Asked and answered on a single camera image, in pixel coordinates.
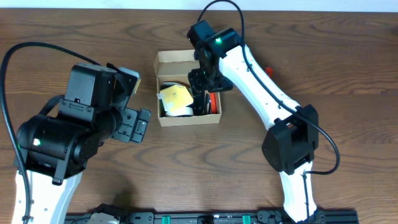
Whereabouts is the red stapler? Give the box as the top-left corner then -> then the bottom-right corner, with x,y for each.
205,93 -> 217,114

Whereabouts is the white yellow sticky note pad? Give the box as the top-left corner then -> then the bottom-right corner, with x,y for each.
157,82 -> 193,112

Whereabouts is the brown cardboard box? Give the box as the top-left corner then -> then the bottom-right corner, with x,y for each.
154,50 -> 222,127

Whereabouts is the white tape roll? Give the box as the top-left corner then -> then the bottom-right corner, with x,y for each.
165,106 -> 194,117

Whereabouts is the green tape roll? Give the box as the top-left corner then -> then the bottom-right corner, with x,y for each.
159,100 -> 165,115

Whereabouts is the red utility knife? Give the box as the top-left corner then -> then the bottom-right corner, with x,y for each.
265,67 -> 273,78

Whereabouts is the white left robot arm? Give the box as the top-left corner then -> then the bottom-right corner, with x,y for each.
12,63 -> 150,223

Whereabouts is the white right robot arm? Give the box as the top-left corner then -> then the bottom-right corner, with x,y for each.
187,21 -> 318,223

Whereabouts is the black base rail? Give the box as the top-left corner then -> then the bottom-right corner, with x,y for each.
63,202 -> 360,224

